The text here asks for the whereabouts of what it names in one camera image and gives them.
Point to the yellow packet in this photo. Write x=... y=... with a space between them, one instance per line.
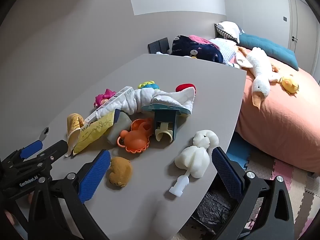
x=95 y=132

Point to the white towel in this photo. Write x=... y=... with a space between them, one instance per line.
x=150 y=97

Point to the bed with pink cover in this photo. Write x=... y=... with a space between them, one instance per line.
x=275 y=130

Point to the pink cloth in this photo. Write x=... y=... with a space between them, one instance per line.
x=198 y=39

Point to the white and blue waffle blanket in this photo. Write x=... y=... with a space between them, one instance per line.
x=226 y=48

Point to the yellow paper cup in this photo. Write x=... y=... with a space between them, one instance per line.
x=73 y=126

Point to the small white cloth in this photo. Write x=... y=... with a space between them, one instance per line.
x=161 y=53

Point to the grey bottle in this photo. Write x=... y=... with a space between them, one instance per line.
x=120 y=128

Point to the yellow chick plush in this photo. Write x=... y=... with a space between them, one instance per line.
x=290 y=82

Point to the orange plastic toy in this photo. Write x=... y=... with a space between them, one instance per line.
x=136 y=140

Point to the white goose plush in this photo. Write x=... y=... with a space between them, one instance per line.
x=260 y=85

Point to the red heart plush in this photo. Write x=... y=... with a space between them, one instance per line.
x=183 y=87

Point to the black wall socket panel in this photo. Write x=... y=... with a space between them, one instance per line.
x=158 y=45

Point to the blue and green rattle toy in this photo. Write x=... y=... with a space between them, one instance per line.
x=151 y=85

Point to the white plastic pump piece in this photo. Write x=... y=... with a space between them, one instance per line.
x=178 y=186

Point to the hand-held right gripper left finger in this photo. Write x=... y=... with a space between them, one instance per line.
x=95 y=175

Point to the grey door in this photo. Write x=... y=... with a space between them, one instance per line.
x=302 y=20

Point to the brown plush toy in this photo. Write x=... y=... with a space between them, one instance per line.
x=120 y=171

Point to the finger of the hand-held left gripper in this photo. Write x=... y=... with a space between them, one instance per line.
x=56 y=150
x=31 y=149

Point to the black trash bag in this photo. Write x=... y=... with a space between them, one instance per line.
x=212 y=210

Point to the metal table grommet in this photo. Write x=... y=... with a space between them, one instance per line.
x=45 y=133

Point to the teal toy with cream tube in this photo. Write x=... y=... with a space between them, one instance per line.
x=162 y=116

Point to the white cardboard box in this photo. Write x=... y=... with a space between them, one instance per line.
x=120 y=93

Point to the teal pillow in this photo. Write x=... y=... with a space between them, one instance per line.
x=267 y=46

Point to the navy printed blanket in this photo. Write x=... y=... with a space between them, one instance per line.
x=197 y=50

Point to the checkered pillow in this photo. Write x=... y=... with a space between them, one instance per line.
x=227 y=30

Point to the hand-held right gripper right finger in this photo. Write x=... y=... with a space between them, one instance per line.
x=227 y=172

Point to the pink-haired doll toy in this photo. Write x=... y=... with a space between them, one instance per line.
x=106 y=96

